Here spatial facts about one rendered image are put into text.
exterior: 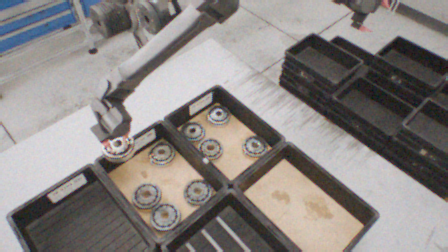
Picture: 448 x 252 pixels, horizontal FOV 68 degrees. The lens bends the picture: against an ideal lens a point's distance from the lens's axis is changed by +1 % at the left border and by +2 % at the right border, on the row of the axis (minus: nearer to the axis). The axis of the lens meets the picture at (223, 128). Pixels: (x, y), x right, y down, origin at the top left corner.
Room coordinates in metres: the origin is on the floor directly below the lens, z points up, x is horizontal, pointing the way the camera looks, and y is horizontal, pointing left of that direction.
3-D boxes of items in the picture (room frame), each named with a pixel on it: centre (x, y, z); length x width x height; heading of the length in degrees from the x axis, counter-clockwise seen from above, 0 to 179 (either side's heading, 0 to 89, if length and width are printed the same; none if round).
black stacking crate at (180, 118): (0.78, 0.00, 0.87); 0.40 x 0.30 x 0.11; 45
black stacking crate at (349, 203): (0.50, -0.28, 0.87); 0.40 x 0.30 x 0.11; 45
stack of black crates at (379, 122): (1.38, -0.89, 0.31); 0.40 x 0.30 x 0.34; 45
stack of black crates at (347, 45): (1.94, -0.88, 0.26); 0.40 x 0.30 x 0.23; 46
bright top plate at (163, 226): (0.45, 0.19, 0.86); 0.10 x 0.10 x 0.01
